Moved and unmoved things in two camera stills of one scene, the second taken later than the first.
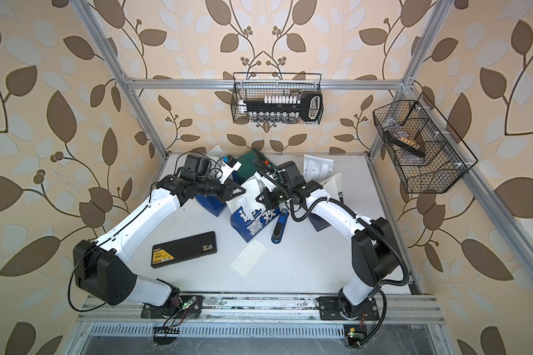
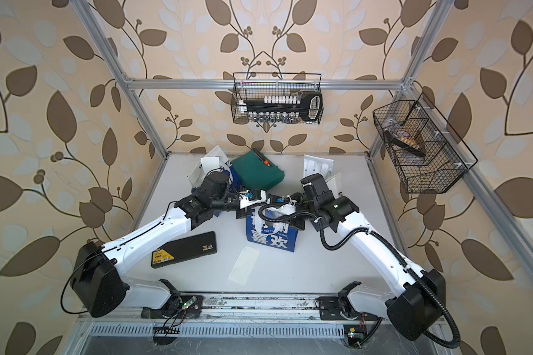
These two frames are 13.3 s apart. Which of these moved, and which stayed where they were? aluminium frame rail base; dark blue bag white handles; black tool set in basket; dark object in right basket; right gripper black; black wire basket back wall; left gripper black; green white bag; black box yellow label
Moved: dark blue bag white handles; right gripper black; left gripper black
Stayed: black tool set in basket; green white bag; black box yellow label; black wire basket back wall; dark object in right basket; aluminium frame rail base
